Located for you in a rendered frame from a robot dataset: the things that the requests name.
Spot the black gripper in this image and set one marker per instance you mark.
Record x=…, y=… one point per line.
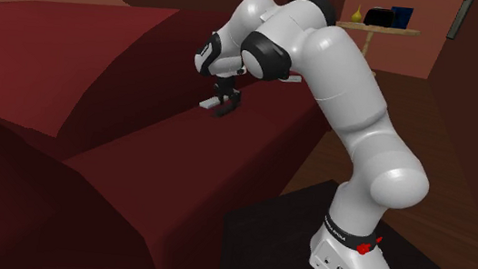
x=224, y=84

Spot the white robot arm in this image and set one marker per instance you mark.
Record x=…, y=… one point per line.
x=341, y=95

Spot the white flat remote control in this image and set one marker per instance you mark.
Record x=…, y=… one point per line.
x=208, y=102

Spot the white flat slab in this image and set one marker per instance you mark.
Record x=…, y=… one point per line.
x=293, y=78

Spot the dark red sofa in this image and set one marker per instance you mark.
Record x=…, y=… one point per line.
x=150, y=173

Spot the black robot stand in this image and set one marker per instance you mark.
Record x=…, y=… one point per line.
x=272, y=244

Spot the wooden side table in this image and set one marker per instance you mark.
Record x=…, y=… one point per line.
x=377, y=28

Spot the dark framed wall picture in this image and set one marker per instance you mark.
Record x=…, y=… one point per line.
x=460, y=19

